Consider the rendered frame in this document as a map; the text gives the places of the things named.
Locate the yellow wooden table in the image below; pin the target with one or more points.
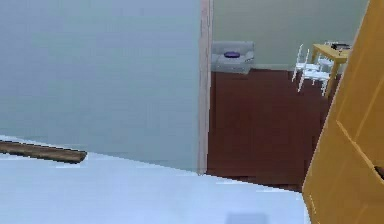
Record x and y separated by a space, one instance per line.
333 55

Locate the purple cushion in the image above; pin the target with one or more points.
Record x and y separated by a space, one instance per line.
231 54

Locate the white chair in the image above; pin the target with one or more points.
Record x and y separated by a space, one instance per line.
316 75
305 66

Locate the yellow room door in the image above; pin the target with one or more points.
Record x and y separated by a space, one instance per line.
353 140

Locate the brown wooden plank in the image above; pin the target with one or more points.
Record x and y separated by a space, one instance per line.
43 152

